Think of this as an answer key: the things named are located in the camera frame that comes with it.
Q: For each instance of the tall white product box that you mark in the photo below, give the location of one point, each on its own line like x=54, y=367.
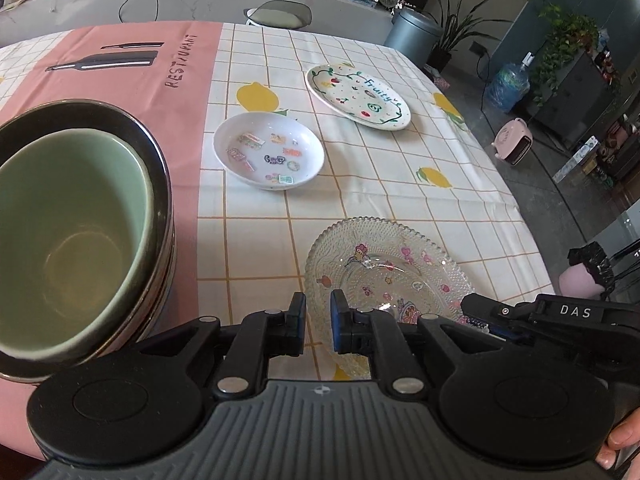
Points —
x=575, y=160

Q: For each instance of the pink patterned bag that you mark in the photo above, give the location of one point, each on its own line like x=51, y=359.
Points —
x=437, y=77

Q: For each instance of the blue water jug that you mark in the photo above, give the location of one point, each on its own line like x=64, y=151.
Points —
x=507, y=85

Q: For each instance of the trailing green pothos plant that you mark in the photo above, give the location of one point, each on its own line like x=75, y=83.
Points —
x=565, y=45

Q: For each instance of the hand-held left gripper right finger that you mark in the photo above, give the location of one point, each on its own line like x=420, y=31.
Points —
x=340, y=321

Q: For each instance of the long leaf potted plant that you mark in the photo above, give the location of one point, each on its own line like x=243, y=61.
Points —
x=452, y=35

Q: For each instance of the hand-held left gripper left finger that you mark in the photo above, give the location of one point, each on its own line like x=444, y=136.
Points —
x=299, y=321

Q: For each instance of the clear glass plate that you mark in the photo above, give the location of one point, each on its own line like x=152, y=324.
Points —
x=385, y=260

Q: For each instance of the person's right hand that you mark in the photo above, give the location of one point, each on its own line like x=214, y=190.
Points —
x=622, y=437

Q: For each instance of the blue steel bowl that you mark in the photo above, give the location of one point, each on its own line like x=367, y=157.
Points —
x=150, y=145

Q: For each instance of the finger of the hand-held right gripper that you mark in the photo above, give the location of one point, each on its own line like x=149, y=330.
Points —
x=502, y=334
x=495, y=311

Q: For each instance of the pink space heater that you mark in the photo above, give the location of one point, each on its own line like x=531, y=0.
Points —
x=512, y=142

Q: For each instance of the grey drawer cabinet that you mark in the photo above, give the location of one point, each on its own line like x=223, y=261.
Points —
x=580, y=95

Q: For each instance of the pink wastebasket with black bag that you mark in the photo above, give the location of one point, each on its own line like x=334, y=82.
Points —
x=582, y=277

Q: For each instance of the green ceramic bowl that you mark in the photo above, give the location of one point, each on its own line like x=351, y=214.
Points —
x=75, y=240

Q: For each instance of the small white sticker plate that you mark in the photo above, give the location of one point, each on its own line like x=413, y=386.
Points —
x=270, y=152

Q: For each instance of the grey blue trash can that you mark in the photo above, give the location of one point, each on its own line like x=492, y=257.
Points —
x=412, y=30

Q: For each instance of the white fruit pattern plate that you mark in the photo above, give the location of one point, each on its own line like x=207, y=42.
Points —
x=355, y=95

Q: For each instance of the checked lemon print tablecloth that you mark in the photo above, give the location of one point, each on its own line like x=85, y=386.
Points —
x=260, y=210

